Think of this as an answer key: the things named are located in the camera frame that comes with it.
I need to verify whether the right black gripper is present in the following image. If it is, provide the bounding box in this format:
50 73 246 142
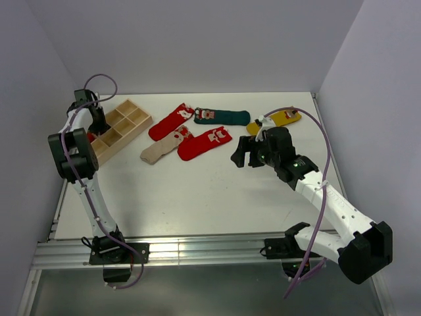
230 135 280 168

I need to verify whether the red sock with santa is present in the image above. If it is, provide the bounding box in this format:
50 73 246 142
87 132 97 143

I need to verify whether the wooden compartment tray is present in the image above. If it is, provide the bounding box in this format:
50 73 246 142
91 99 153 166

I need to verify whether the yellow sock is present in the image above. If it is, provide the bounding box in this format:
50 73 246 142
246 108 302 136

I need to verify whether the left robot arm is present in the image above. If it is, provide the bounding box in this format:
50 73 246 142
47 88 130 264

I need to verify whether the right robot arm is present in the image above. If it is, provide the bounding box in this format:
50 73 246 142
231 127 393 284

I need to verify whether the dark green sock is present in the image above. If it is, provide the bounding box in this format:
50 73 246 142
193 108 251 126

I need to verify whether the red sock centre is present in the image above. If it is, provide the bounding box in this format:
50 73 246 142
177 126 232 161

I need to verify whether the beige sock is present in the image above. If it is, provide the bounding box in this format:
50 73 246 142
140 125 194 165

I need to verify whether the red sock upper left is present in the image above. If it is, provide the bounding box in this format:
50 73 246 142
148 103 194 142

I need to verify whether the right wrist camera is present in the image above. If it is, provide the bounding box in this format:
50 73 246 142
255 115 276 142

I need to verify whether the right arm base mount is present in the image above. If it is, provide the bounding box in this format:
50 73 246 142
259 237 305 280

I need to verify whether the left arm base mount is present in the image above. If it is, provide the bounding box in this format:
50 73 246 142
88 242 150 286

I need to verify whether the aluminium front rail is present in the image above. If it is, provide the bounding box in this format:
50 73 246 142
30 233 284 270

